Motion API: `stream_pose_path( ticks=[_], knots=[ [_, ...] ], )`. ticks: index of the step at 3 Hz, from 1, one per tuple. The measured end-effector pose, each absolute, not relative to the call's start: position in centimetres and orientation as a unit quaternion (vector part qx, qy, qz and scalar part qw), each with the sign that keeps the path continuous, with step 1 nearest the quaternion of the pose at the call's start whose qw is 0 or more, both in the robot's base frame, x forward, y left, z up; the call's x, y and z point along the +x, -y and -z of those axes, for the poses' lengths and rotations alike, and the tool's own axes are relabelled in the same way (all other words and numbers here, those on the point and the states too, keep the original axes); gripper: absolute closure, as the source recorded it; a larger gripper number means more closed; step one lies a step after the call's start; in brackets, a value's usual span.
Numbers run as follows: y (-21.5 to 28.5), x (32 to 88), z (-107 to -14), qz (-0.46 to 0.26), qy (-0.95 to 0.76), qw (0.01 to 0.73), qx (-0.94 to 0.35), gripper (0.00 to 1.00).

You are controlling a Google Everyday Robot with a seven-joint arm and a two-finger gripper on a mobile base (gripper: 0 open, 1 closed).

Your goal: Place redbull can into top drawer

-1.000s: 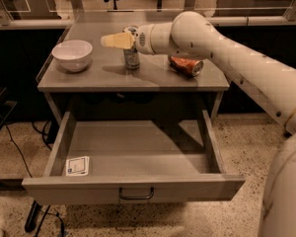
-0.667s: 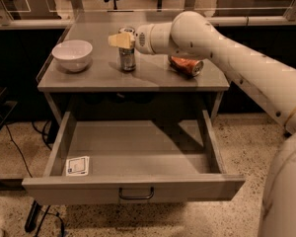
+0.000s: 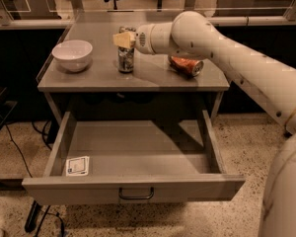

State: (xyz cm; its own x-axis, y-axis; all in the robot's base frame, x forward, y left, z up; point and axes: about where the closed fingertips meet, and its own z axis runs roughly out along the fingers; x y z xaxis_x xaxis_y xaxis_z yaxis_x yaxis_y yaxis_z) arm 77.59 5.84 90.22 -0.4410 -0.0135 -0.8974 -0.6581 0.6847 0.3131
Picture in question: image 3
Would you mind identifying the white horizontal rail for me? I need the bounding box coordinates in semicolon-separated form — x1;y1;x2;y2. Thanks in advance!
0;16;296;30

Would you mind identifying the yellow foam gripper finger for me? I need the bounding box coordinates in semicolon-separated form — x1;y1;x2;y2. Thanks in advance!
113;31;136;48

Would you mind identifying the black floor cable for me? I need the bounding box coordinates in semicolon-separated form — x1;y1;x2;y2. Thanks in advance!
3;121;34;179

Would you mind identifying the grey metal drawer cabinet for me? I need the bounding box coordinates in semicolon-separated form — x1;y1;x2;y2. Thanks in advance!
36;11;232;125

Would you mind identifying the open grey top drawer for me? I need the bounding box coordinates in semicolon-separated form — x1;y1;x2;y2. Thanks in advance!
23;111;245;205

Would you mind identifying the white label sticker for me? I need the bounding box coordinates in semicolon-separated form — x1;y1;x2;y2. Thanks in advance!
65;156;90;177

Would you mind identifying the silver blue redbull can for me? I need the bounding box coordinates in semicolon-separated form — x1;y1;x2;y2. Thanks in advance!
117;26;137;74

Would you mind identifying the crushed orange soda can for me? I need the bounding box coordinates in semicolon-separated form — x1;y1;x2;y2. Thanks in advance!
168;56;203;77

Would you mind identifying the black drawer handle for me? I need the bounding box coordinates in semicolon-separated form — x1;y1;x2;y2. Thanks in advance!
118;188;155;200

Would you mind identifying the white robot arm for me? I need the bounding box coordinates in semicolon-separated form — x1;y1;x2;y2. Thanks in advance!
112;11;296;237

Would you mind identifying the white ceramic bowl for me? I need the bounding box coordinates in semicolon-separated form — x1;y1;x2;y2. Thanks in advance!
51;39;93;72

